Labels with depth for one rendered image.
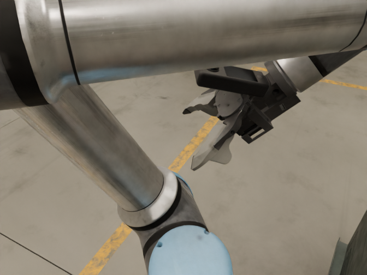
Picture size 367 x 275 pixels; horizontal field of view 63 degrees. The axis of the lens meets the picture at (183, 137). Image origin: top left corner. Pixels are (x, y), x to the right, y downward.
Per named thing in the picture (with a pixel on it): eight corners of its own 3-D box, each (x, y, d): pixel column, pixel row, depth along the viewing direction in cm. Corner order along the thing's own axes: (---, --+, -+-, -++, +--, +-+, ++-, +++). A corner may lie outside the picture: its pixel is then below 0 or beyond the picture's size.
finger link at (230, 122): (224, 153, 47) (253, 106, 48) (218, 149, 46) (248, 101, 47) (207, 145, 51) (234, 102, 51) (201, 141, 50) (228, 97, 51)
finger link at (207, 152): (220, 187, 50) (248, 141, 51) (196, 172, 47) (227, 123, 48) (209, 180, 53) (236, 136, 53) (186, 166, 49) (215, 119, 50)
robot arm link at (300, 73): (307, 54, 41) (286, 29, 47) (278, 76, 43) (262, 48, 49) (329, 86, 45) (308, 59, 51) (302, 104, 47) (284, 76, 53)
